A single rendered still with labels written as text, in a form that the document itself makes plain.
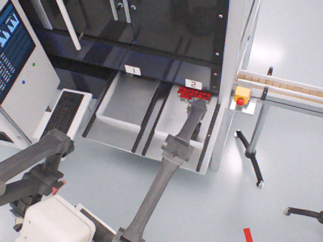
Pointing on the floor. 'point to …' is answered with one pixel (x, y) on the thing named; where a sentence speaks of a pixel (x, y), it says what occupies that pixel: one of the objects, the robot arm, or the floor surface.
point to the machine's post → (229, 70)
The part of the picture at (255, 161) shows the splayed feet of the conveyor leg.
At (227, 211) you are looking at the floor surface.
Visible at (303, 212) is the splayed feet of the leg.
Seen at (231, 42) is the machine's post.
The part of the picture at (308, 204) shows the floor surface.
